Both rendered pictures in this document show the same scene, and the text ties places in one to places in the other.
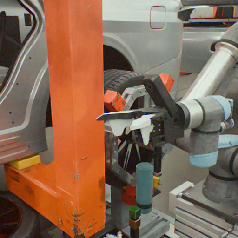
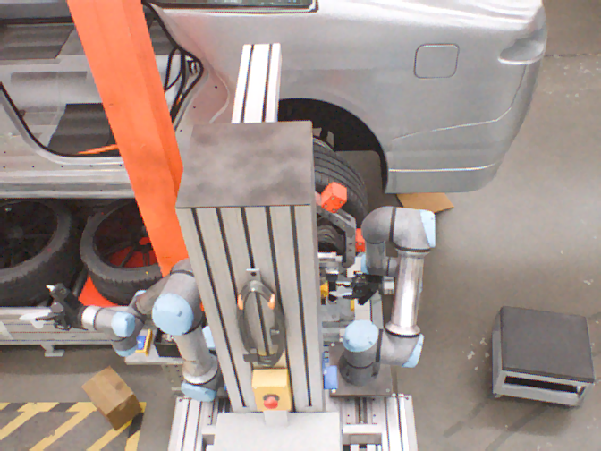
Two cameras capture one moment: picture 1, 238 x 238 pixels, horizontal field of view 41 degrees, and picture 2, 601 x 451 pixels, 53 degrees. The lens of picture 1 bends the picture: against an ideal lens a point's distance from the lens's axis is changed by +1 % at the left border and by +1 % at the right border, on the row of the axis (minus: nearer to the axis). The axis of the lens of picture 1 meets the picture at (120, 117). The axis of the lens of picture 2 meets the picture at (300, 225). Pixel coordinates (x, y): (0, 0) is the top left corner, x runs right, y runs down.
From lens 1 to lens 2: 209 cm
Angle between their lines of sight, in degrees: 51
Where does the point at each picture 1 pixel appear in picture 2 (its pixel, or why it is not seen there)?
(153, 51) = (420, 109)
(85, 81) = (152, 201)
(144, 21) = (400, 68)
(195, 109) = (86, 321)
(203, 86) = (150, 294)
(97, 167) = not seen: hidden behind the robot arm
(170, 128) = (76, 321)
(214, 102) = (106, 323)
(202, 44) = not seen: outside the picture
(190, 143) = not seen: hidden behind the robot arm
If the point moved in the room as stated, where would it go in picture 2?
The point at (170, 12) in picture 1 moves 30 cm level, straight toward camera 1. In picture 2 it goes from (476, 51) to (418, 79)
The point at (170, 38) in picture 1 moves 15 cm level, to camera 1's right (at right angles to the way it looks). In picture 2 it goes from (472, 91) to (503, 106)
